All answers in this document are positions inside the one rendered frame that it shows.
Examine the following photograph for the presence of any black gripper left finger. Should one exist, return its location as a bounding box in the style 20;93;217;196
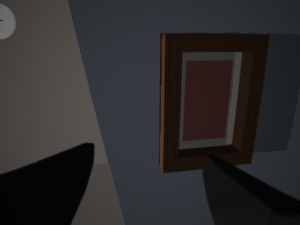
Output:
0;143;94;225

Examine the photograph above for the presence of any dark brown picture frame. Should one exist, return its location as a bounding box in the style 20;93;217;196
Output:
159;34;269;174

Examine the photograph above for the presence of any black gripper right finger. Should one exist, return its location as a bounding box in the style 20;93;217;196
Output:
202;155;300;225

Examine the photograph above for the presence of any dark grey wall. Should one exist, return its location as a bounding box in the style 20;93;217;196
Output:
67;0;300;225

